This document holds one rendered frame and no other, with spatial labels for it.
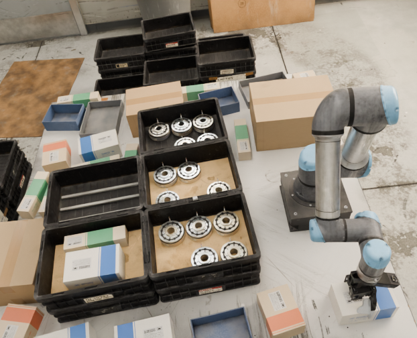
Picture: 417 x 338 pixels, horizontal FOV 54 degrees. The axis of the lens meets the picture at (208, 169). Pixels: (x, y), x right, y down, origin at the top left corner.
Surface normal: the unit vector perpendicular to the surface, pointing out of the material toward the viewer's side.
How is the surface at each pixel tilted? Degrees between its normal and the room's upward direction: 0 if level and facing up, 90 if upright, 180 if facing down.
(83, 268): 0
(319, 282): 0
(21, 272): 0
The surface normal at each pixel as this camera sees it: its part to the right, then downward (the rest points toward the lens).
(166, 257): -0.10, -0.66
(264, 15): 0.04, 0.51
